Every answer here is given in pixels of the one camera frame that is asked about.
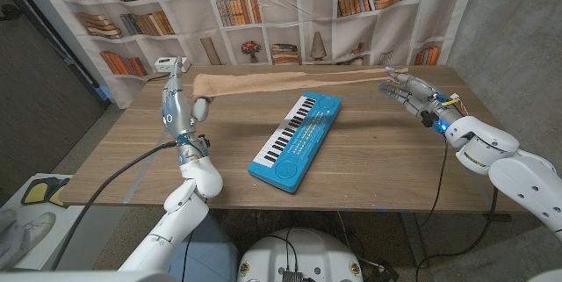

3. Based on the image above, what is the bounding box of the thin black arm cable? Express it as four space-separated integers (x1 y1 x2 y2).
419 137 450 228
181 228 195 282

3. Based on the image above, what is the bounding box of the printed bookshelf backdrop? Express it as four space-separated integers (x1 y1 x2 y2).
25 0 484 110

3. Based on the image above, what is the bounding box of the white sneaker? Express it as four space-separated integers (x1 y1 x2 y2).
0 209 58 268

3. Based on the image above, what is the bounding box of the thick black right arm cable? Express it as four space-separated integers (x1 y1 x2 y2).
414 184 500 282

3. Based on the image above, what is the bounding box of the yellow and black floor mat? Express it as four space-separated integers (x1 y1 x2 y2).
20 176 71 208

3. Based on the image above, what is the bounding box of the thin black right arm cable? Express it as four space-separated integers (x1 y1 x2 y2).
419 137 450 228

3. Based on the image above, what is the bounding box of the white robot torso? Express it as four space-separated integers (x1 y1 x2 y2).
236 228 364 282

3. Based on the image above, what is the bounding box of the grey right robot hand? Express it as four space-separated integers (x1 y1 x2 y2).
378 67 465 133

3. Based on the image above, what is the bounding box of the white power strip box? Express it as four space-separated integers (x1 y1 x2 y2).
154 56 191 74

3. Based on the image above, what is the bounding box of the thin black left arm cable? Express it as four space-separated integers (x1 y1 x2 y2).
181 228 195 282

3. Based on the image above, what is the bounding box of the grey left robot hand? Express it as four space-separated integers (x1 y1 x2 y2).
161 56 211 164

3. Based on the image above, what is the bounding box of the grey table leg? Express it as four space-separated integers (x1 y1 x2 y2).
401 211 428 269

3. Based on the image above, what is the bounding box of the blue toy piano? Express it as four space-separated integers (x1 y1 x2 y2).
247 90 342 194

